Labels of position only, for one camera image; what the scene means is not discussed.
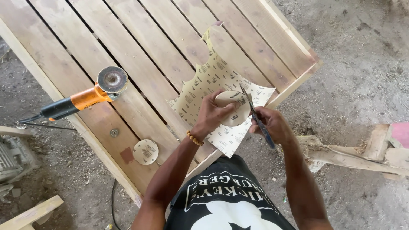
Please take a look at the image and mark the cut round sandpaper disc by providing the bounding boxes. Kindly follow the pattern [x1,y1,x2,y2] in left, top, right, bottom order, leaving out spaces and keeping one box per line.
[133,139,159,165]

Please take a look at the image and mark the round sanding disc template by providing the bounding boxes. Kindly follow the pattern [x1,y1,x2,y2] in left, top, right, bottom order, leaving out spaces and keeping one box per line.
[214,90,251,127]

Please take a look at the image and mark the wooden slatted panel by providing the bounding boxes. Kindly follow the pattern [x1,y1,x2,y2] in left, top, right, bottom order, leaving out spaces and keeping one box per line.
[0,0,324,208]

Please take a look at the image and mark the orange black angle grinder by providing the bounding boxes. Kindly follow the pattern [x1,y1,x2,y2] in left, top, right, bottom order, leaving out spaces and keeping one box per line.
[19,66,128,124]

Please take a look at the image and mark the black power cable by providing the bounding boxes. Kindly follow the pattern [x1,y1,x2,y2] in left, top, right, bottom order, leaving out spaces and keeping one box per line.
[111,179,123,230]

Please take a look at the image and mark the grey machine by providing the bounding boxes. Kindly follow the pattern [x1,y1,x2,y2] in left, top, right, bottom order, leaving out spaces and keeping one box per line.
[0,135,40,202]

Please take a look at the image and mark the person's left hand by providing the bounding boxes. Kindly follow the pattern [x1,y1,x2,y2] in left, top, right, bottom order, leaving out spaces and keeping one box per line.
[192,89,240,140]

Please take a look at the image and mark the metal scissors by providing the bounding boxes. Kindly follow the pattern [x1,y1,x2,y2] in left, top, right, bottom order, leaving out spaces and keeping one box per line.
[239,83,277,150]

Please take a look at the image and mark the wooden bead bracelet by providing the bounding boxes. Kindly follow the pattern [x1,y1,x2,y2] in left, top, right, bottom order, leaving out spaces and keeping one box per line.
[187,130,205,147]

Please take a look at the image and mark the cut sandpaper sheet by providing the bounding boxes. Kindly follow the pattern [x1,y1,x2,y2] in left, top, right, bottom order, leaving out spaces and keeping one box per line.
[166,21,276,159]

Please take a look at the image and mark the person's right hand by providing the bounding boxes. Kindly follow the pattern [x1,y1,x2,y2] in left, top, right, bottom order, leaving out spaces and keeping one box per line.
[249,106,295,146]

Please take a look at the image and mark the person's black printed shirt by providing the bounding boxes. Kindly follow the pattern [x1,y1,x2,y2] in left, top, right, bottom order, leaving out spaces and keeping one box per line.
[164,155,296,230]

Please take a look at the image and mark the wooden plank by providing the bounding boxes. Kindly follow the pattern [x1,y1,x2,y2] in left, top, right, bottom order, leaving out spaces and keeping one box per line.
[0,195,64,230]

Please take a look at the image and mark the pink board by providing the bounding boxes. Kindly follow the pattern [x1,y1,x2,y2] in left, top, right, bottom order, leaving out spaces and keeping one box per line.
[390,122,409,149]

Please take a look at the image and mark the rough wooden beam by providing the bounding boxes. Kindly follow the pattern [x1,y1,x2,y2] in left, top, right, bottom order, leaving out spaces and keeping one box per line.
[297,124,409,181]

